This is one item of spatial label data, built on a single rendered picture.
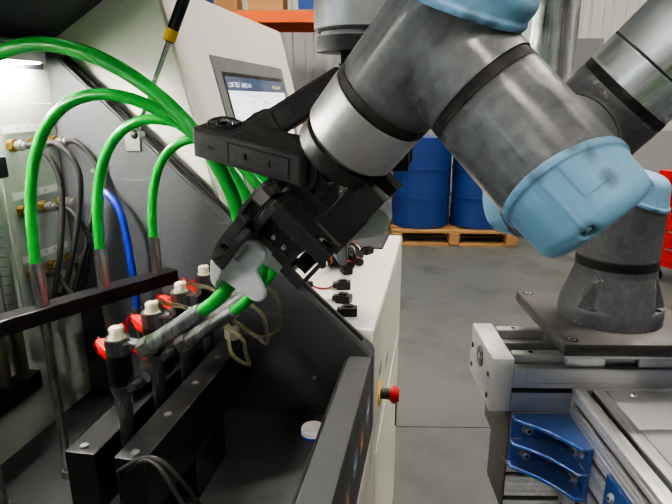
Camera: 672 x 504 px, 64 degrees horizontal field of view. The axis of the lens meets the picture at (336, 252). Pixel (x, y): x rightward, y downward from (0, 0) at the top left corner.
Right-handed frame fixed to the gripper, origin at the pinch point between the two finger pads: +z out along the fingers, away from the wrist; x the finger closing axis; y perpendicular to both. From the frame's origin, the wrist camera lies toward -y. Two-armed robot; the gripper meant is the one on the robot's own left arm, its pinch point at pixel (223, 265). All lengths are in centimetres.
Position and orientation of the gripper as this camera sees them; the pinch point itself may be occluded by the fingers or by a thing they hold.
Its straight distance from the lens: 54.6
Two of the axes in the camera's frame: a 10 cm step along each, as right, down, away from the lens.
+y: 7.1, 7.1, -0.3
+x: 4.7, -4.4, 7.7
